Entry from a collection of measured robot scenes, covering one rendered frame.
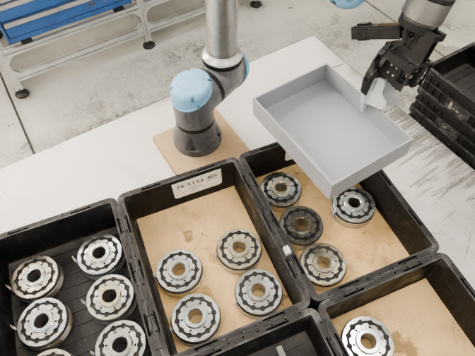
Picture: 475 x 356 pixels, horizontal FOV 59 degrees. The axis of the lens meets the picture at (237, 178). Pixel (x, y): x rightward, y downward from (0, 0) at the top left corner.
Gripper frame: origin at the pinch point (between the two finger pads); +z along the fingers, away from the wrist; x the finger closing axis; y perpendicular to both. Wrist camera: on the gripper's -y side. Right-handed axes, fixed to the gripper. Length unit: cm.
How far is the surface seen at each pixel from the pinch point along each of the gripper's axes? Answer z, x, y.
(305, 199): 28.2, -5.4, 0.2
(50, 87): 116, -10, -186
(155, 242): 39, -40, -11
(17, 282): 45, -70, -19
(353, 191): 22.5, 3.1, 6.6
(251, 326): 28, -38, 20
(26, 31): 81, -18, -190
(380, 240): 26.2, 1.2, 19.4
